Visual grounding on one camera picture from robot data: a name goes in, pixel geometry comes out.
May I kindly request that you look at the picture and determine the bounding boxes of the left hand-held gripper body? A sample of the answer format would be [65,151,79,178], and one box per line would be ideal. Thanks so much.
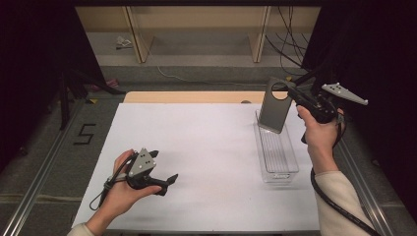
[125,147,170,198]

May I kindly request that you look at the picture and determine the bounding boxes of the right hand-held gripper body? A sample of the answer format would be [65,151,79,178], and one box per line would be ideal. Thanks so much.
[306,82,370,125]

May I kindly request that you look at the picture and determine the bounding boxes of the grey phone case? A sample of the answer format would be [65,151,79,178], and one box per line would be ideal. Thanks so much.
[257,76,297,135]

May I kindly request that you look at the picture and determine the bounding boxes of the clear plastic container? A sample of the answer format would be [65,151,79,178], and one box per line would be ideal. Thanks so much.
[253,109,300,184]

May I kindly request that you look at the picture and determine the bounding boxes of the person's right hand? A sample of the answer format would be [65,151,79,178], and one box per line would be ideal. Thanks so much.
[296,104,346,158]

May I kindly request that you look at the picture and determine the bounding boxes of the person's left hand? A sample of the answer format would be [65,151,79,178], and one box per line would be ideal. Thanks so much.
[94,148,163,225]

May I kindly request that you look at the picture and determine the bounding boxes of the black metal stand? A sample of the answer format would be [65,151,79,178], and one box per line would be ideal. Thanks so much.
[57,67,127,132]
[284,60,339,99]

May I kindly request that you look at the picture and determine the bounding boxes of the white board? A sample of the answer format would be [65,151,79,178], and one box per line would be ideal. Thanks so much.
[71,102,325,232]

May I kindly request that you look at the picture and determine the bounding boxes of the wooden table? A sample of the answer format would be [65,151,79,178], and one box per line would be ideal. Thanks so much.
[123,90,303,104]

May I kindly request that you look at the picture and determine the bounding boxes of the pink cloth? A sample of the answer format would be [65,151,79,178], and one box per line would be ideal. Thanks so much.
[91,77,120,92]

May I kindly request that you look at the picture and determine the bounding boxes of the light wooden shelf unit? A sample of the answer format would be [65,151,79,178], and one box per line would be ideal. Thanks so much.
[75,5,322,65]

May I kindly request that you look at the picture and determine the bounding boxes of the crumpled white paper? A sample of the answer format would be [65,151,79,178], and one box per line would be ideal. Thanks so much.
[114,35,134,51]

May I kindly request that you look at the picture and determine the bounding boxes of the left hand-held gripper black cable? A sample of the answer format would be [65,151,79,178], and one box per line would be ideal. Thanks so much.
[89,153,139,211]

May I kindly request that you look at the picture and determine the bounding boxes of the bundle of black cables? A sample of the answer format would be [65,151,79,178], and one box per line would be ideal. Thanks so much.
[265,5,313,77]

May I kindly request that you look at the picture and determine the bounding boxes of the aluminium rail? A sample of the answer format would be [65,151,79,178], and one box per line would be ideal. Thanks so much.
[0,100,85,236]
[337,137,396,236]

